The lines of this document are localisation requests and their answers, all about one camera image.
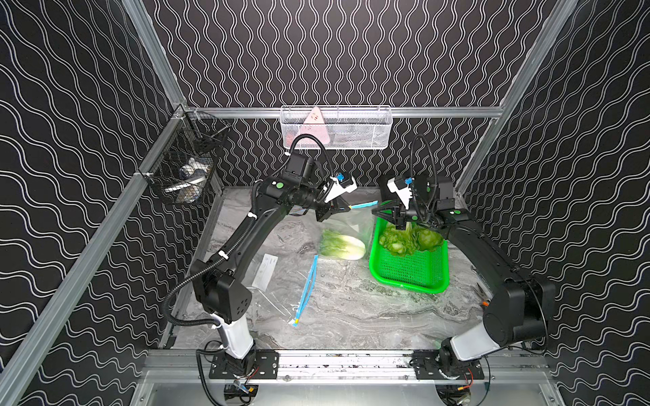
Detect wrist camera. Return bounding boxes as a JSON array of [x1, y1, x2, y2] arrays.
[[324, 172, 357, 203], [387, 177, 413, 206]]

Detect clear zip-top bag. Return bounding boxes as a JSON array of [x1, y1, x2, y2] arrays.
[[244, 253, 319, 328], [318, 200, 378, 261]]

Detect crumpled items in black basket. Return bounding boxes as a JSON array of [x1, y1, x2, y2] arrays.
[[164, 157, 213, 204]]

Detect black wire wall basket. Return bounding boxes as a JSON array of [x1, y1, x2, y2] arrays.
[[145, 112, 233, 206]]

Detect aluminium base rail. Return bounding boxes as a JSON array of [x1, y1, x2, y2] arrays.
[[141, 347, 552, 384]]

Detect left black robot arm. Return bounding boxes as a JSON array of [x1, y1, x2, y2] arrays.
[[162, 134, 356, 377]]

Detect white wire wall basket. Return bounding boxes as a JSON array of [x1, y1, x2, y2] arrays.
[[279, 105, 394, 150]]

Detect pink triangular packet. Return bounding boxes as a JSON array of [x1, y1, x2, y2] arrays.
[[297, 107, 331, 145]]

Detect cabbage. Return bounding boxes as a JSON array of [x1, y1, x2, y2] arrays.
[[319, 229, 367, 261], [413, 226, 445, 252], [378, 223, 417, 256]]

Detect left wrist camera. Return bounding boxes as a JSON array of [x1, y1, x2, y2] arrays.
[[324, 172, 357, 203]]

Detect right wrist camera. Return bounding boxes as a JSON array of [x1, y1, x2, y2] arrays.
[[387, 177, 413, 206]]

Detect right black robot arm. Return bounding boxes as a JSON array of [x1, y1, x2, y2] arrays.
[[372, 175, 556, 377]]

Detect green plastic basket tray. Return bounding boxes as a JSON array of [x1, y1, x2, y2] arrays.
[[369, 217, 450, 294]]

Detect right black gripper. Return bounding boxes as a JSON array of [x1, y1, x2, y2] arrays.
[[372, 198, 436, 232]]

